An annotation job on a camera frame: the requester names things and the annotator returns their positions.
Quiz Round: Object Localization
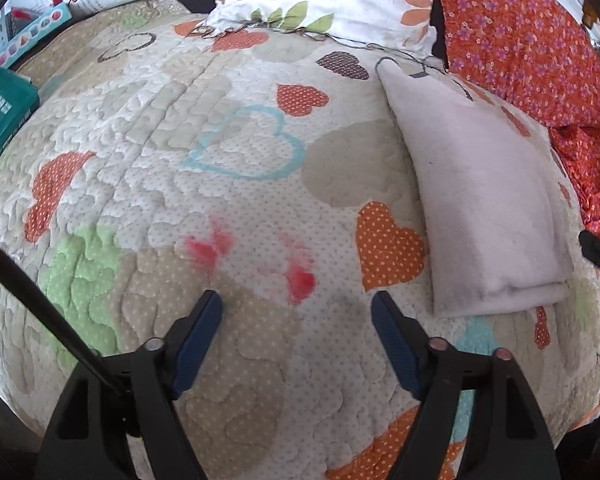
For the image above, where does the pale pink fleece garment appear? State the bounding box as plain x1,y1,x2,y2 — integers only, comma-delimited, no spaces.
376,58,573,318

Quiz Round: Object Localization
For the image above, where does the heart-patterned quilted bedspread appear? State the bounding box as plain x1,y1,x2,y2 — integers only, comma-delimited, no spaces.
0,0,600,479

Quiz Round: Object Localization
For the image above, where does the teal cardboard box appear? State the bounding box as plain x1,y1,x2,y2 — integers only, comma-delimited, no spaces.
0,67,40,156

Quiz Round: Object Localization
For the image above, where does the orange floral blanket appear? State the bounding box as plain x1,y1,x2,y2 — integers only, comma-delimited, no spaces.
441,0,600,237

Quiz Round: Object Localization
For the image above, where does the colourful long flat box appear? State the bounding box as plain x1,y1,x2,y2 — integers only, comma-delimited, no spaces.
0,3,72,68

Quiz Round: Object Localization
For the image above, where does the black cable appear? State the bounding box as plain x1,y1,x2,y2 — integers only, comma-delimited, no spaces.
0,228,117,394

